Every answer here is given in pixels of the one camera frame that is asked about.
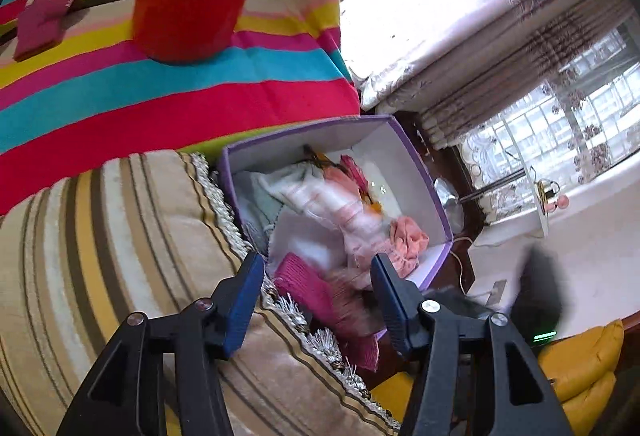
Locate purple cardboard box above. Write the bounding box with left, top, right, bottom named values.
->
left=218, top=115, right=455, bottom=342

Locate lace window curtain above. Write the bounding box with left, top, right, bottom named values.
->
left=349, top=0, right=640, bottom=217

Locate floral white cloth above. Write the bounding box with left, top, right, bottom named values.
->
left=260, top=163, right=390, bottom=287

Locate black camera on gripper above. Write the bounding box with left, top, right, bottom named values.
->
left=509, top=244, right=565, bottom=346

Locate colourful striped tablecloth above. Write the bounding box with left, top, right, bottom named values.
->
left=1, top=0, right=359, bottom=211

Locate light blue towel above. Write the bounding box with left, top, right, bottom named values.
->
left=234, top=171, right=284, bottom=254

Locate peach pink scrunched cloth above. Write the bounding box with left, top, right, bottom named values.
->
left=388, top=216, right=430, bottom=278

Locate yellow sofa cushion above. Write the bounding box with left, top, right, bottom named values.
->
left=372, top=319, right=624, bottom=435

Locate floor lamp chrome base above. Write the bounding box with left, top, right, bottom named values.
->
left=434, top=177, right=465, bottom=235

